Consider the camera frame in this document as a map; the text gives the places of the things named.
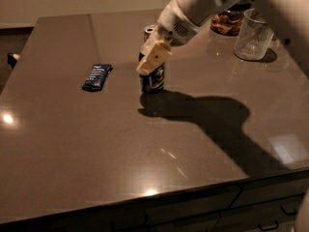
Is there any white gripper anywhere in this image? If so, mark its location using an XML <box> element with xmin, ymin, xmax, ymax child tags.
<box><xmin>136</xmin><ymin>0</ymin><xmax>210</xmax><ymax>75</ymax></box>

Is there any blue pepsi can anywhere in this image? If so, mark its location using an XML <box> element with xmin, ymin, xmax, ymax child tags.
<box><xmin>140</xmin><ymin>64</ymin><xmax>165</xmax><ymax>94</ymax></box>

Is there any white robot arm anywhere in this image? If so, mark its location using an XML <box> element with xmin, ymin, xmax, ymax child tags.
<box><xmin>137</xmin><ymin>0</ymin><xmax>309</xmax><ymax>75</ymax></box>

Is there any silver red bull can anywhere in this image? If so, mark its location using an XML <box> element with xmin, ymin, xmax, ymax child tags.
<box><xmin>144</xmin><ymin>24</ymin><xmax>157</xmax><ymax>42</ymax></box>

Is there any blue rxbar blueberry wrapper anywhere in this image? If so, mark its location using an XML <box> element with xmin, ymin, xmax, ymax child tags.
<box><xmin>82</xmin><ymin>64</ymin><xmax>113</xmax><ymax>92</ymax></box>

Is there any glass jar with black lid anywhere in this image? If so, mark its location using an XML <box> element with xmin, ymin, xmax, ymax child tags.
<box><xmin>211</xmin><ymin>3</ymin><xmax>251</xmax><ymax>36</ymax></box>

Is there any clear plastic cup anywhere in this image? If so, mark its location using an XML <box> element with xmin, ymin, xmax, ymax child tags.
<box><xmin>234</xmin><ymin>9</ymin><xmax>274</xmax><ymax>61</ymax></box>

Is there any dark drawer front with handle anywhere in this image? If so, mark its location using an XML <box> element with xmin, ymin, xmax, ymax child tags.
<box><xmin>211</xmin><ymin>169</ymin><xmax>309</xmax><ymax>232</ymax></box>

